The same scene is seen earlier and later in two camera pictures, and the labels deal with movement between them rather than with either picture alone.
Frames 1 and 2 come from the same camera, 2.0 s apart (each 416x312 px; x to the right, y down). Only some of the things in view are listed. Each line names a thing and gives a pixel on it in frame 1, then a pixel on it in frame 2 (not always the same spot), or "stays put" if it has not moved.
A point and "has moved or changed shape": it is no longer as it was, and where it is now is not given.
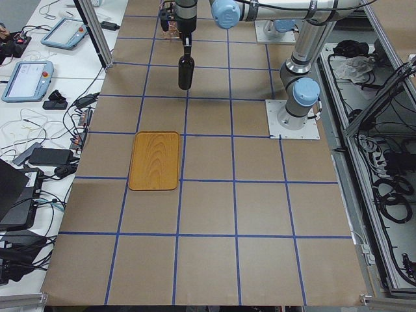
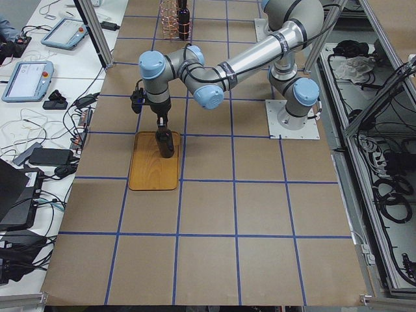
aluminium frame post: (96, 32) stays put
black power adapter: (106, 25) stays put
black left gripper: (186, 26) -> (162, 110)
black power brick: (52, 156) stays put
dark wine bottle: (186, 69) has moved or changed shape
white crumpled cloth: (353, 67) stays put
